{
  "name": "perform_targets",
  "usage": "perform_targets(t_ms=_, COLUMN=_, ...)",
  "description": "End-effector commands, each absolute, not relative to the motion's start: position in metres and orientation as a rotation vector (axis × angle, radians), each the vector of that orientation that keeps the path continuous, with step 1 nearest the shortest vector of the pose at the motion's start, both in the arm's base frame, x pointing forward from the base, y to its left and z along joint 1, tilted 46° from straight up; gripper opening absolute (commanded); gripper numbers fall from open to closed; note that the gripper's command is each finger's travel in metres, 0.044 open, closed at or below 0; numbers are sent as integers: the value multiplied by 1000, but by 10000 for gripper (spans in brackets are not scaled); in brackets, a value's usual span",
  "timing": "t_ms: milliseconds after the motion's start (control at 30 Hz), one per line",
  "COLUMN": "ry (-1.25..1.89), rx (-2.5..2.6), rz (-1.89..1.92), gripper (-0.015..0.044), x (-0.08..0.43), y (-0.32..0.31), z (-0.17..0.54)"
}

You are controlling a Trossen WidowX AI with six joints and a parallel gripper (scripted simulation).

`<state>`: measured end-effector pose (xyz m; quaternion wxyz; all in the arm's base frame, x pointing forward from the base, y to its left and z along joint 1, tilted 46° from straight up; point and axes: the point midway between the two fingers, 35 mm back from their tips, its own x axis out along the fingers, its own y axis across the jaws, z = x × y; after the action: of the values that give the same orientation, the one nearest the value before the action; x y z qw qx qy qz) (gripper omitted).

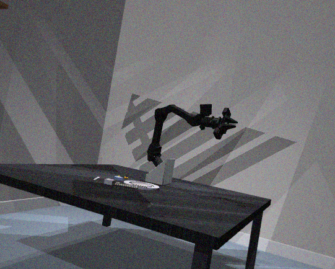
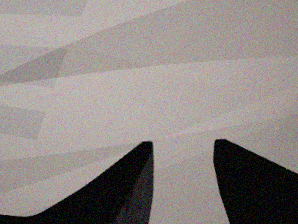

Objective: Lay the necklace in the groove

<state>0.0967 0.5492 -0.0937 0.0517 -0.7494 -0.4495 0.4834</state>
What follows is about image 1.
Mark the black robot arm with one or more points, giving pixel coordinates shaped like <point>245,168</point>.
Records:
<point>154,150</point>

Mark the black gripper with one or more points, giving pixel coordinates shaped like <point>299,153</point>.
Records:
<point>220,123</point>

